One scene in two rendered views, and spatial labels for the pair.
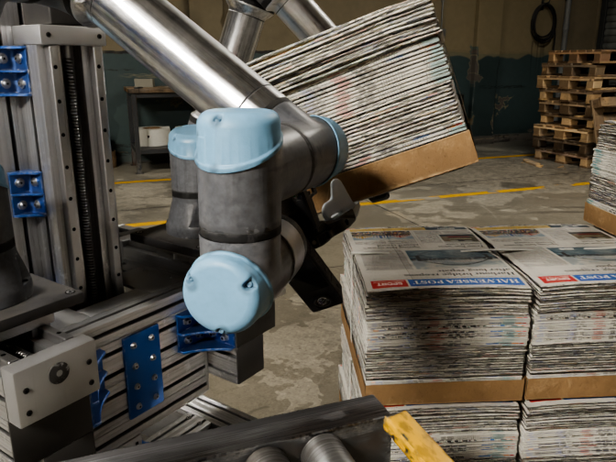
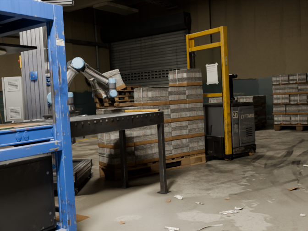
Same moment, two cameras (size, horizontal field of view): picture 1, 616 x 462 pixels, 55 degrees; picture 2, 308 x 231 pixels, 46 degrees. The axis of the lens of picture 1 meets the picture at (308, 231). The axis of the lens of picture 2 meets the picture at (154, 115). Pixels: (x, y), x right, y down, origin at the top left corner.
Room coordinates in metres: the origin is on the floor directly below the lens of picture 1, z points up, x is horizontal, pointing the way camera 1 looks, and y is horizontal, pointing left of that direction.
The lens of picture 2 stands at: (-2.80, 1.74, 0.95)
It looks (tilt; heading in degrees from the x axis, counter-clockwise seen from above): 3 degrees down; 327
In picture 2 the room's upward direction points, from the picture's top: 3 degrees counter-clockwise
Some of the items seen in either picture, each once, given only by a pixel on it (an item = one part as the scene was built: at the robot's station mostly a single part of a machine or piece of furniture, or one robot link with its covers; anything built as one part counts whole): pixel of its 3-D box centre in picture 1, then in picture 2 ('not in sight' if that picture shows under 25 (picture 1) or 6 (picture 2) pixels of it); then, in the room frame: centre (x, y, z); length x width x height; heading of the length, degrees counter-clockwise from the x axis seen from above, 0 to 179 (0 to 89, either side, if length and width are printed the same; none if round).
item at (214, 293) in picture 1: (240, 275); (112, 93); (0.52, 0.06, 1.00); 0.11 x 0.08 x 0.09; 165
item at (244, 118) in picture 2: not in sight; (227, 128); (1.23, -2.19, 0.40); 0.69 x 0.55 x 0.80; 4
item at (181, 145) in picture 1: (196, 157); (68, 97); (1.31, 0.25, 0.98); 0.13 x 0.12 x 0.14; 1
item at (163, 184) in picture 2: not in sight; (162, 158); (0.14, -0.24, 0.34); 0.06 x 0.06 x 0.68; 21
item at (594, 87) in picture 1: (601, 106); (119, 107); (7.30, -3.56, 0.65); 1.33 x 0.94 x 1.30; 115
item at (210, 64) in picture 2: not in sight; (207, 70); (1.21, -1.84, 1.27); 0.57 x 0.01 x 0.65; 4
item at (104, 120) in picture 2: not in sight; (116, 123); (-0.09, 0.36, 0.74); 1.34 x 0.05 x 0.12; 111
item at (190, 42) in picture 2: not in sight; (192, 92); (1.54, -1.80, 0.97); 0.09 x 0.09 x 1.75; 4
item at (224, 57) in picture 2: not in sight; (225, 90); (0.88, -1.84, 0.97); 0.09 x 0.09 x 1.75; 4
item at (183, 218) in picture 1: (199, 208); (68, 107); (1.31, 0.25, 0.87); 0.15 x 0.15 x 0.10
